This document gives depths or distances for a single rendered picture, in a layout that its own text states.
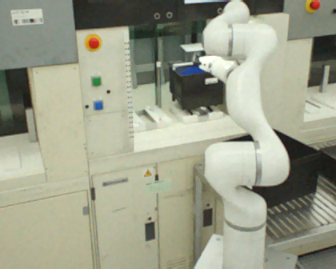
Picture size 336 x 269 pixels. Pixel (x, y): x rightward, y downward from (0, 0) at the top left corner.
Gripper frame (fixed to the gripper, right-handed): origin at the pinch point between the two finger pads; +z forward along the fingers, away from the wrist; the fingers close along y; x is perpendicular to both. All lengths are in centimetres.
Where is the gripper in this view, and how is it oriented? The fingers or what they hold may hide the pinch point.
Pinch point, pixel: (204, 58)
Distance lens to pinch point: 205.0
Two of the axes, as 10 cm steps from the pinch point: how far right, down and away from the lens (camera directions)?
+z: -2.9, -3.5, 8.9
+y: 9.6, -1.3, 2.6
